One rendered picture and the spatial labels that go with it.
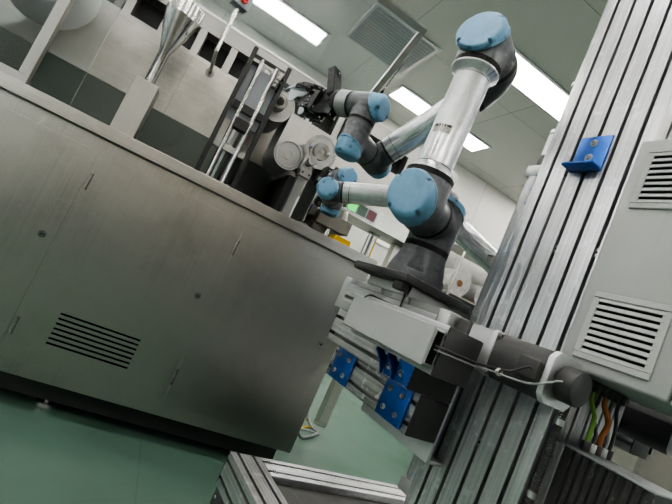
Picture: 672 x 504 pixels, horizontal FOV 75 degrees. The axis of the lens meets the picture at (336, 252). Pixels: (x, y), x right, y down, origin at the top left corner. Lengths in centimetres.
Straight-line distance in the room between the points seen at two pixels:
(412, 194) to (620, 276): 42
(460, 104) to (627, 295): 53
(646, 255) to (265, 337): 118
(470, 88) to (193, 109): 141
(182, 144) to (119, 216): 72
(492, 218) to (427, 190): 497
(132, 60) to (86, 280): 107
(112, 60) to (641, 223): 201
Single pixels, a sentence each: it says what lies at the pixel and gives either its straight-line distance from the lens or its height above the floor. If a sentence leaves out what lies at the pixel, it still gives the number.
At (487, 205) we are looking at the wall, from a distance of 587.
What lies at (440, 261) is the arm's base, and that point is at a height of 89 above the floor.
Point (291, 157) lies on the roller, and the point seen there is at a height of 117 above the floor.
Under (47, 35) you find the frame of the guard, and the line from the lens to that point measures 171.
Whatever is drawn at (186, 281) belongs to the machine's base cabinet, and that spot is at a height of 55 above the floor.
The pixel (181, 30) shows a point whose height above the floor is 141.
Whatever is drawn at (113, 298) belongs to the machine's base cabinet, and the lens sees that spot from 157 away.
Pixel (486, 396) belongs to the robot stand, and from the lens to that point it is 106.
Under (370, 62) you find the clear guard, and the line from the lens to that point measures 233.
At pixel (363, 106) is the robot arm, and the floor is 119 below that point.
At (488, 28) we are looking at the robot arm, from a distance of 117.
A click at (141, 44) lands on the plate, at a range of 227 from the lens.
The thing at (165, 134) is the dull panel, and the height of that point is 106.
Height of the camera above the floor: 70
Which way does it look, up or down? 6 degrees up
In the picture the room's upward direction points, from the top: 24 degrees clockwise
